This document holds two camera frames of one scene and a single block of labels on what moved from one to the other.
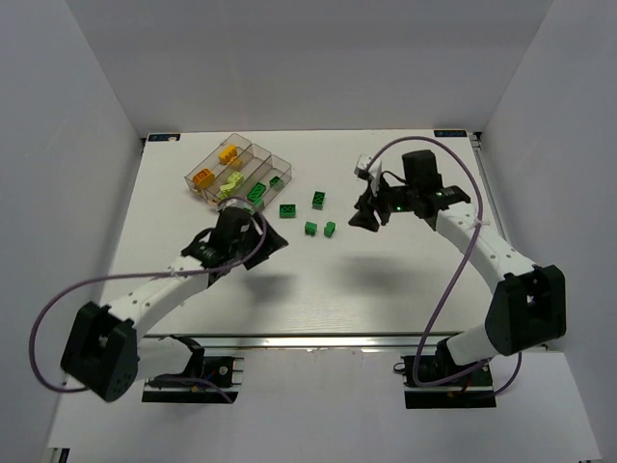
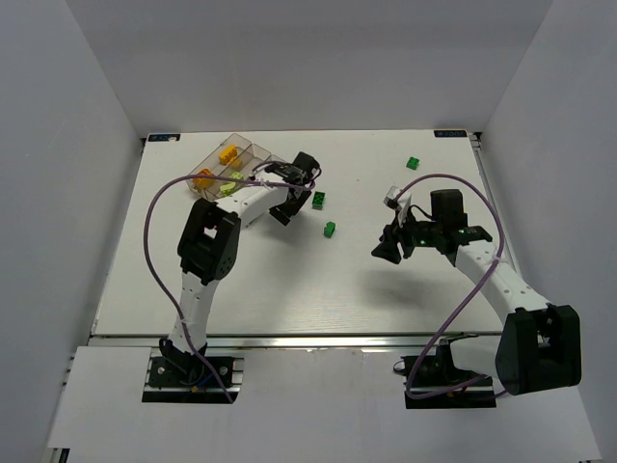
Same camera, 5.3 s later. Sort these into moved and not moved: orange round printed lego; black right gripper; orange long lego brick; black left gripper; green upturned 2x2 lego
Moved: black left gripper; black right gripper
Not moved: green upturned 2x2 lego; orange round printed lego; orange long lego brick
